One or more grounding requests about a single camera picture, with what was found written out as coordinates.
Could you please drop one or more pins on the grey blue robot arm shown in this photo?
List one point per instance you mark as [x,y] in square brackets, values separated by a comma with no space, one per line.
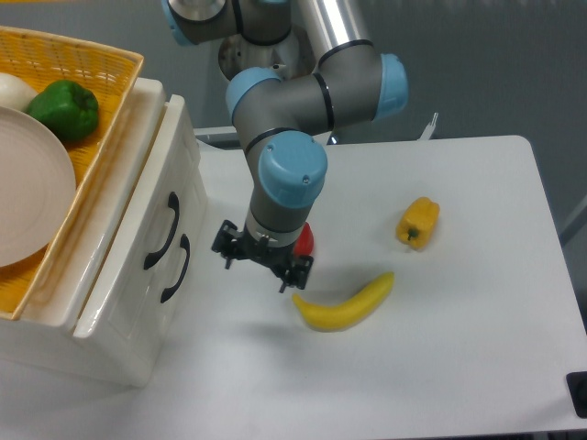
[277,120]

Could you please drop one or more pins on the white clip behind table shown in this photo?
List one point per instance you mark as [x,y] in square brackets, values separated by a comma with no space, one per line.
[429,129]

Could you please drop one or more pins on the black top drawer handle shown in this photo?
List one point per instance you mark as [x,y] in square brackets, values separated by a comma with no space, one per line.
[167,232]

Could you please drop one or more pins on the yellow woven basket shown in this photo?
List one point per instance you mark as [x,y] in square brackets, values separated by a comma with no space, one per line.
[41,58]

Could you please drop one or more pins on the black object at table edge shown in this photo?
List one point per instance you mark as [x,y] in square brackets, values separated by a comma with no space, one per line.
[577,385]

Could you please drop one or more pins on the red bell pepper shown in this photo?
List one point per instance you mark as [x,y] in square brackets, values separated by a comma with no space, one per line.
[304,245]

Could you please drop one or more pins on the white onion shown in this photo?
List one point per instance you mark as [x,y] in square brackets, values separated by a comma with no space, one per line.
[15,93]

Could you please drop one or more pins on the yellow bell pepper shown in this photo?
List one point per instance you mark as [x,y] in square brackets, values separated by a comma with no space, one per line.
[418,223]

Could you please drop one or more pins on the pink plate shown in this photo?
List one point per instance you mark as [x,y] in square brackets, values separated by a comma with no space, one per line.
[37,186]

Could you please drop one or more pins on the white drawer cabinet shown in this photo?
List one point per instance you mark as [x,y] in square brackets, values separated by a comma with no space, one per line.
[44,335]

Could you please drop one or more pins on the white drawer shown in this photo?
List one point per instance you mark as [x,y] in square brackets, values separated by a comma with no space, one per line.
[128,302]

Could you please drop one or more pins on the yellow banana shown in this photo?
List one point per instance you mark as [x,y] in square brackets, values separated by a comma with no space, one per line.
[331,318]

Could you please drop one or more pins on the green bell pepper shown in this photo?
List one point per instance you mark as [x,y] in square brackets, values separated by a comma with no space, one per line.
[67,109]

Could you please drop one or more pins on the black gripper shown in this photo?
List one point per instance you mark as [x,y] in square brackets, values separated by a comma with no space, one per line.
[292,270]

